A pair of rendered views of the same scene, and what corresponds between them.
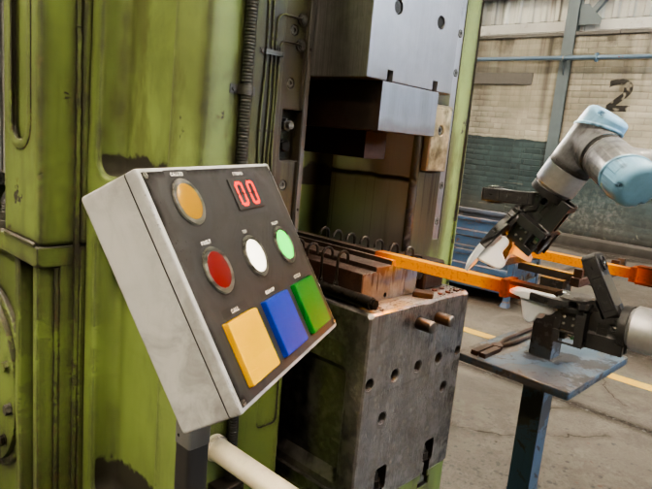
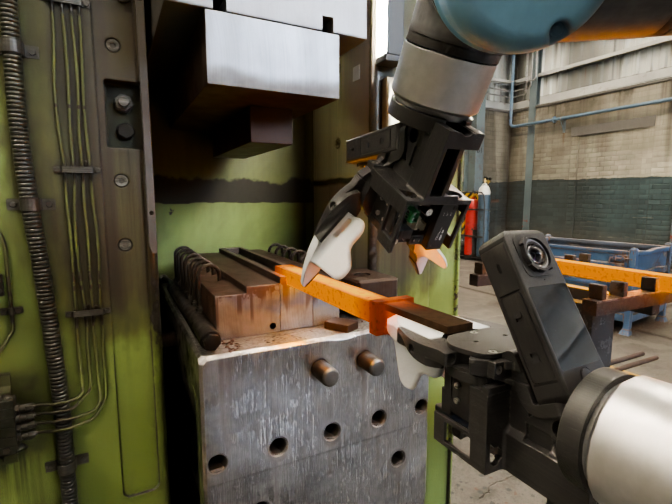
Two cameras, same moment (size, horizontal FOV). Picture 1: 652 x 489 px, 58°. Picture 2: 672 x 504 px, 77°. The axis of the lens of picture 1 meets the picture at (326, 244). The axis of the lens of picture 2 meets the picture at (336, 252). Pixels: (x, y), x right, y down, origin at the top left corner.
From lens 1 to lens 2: 0.82 m
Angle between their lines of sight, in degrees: 20
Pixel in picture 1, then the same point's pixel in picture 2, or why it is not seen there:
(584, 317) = (485, 395)
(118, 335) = not seen: hidden behind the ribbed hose
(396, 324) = (265, 371)
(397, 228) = (363, 241)
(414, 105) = (286, 50)
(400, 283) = (304, 310)
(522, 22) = (640, 73)
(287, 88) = (108, 52)
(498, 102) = (621, 146)
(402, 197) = not seen: hidden behind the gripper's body
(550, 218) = (422, 167)
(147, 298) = not seen: outside the picture
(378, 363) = (233, 430)
